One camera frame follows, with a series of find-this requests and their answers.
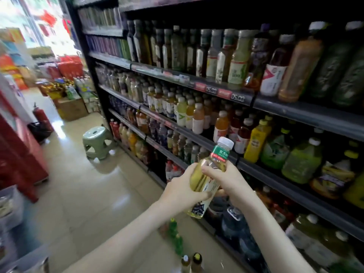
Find green bottle yellow cap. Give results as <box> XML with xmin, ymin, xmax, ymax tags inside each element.
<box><xmin>167</xmin><ymin>218</ymin><xmax>179</xmax><ymax>238</ymax></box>

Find amber bottle white cap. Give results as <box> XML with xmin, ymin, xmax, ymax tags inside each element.
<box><xmin>191</xmin><ymin>252</ymin><xmax>204</xmax><ymax>273</ymax></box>

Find black bag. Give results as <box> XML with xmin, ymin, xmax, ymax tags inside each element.
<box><xmin>27</xmin><ymin>121</ymin><xmax>53</xmax><ymax>143</ymax></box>

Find person's left hand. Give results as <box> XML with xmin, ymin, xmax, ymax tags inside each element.
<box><xmin>159</xmin><ymin>162</ymin><xmax>220</xmax><ymax>217</ymax></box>

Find drinks shelf unit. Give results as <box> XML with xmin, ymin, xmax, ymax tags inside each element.
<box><xmin>68</xmin><ymin>0</ymin><xmax>364</xmax><ymax>273</ymax></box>

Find orange tea bottle white cap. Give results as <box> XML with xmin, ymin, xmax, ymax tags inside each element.
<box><xmin>180</xmin><ymin>254</ymin><xmax>192</xmax><ymax>273</ymax></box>

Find green plastic stool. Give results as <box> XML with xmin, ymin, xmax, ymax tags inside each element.
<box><xmin>82</xmin><ymin>126</ymin><xmax>115</xmax><ymax>161</ymax></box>

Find stack of coloured cartons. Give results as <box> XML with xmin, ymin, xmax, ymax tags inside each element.
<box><xmin>0</xmin><ymin>28</ymin><xmax>35</xmax><ymax>91</ymax></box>

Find person's right forearm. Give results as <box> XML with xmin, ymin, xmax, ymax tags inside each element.
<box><xmin>230</xmin><ymin>190</ymin><xmax>316</xmax><ymax>273</ymax></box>

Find cardboard box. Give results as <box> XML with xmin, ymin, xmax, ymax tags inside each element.
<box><xmin>56</xmin><ymin>96</ymin><xmax>89</xmax><ymax>122</ymax></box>

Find yellow tea bottle white label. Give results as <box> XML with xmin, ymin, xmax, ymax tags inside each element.
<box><xmin>188</xmin><ymin>137</ymin><xmax>235</xmax><ymax>220</ymax></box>

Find person's right hand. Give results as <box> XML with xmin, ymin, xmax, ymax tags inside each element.
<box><xmin>200</xmin><ymin>161</ymin><xmax>254</xmax><ymax>211</ymax></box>

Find stack of red shopping baskets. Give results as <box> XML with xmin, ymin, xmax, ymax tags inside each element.
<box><xmin>56</xmin><ymin>55</ymin><xmax>85</xmax><ymax>80</ymax></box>

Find row of pastel drink cans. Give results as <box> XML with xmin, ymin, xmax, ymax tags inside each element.
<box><xmin>78</xmin><ymin>5</ymin><xmax>126</xmax><ymax>31</ymax></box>
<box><xmin>85</xmin><ymin>34</ymin><xmax>133</xmax><ymax>60</ymax></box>

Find green tea bottle green cap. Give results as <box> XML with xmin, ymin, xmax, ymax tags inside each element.
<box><xmin>173</xmin><ymin>235</ymin><xmax>185</xmax><ymax>256</ymax></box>

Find person's left forearm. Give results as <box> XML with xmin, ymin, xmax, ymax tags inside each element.
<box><xmin>63</xmin><ymin>202</ymin><xmax>183</xmax><ymax>273</ymax></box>

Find red fire extinguisher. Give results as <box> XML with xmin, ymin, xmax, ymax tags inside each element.
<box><xmin>32</xmin><ymin>103</ymin><xmax>53</xmax><ymax>131</ymax></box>

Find red shelf price strip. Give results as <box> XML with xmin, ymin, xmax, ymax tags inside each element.
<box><xmin>131</xmin><ymin>62</ymin><xmax>254</xmax><ymax>107</ymax></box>

